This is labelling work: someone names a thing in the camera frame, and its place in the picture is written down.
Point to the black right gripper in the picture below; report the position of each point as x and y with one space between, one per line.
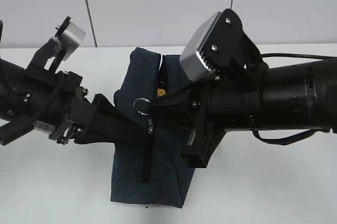
217 106

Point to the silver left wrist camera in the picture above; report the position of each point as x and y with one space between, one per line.
70 37

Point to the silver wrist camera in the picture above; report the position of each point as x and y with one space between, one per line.
220 46
70 37

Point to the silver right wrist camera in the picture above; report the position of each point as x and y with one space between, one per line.
220 46

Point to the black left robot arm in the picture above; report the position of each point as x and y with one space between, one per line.
41 97

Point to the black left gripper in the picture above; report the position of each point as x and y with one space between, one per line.
40 97

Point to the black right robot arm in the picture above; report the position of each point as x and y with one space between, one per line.
298 97

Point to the yellow toy pear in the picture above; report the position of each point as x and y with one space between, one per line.
160 92

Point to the dark blue fabric lunch bag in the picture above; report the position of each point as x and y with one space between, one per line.
155 173

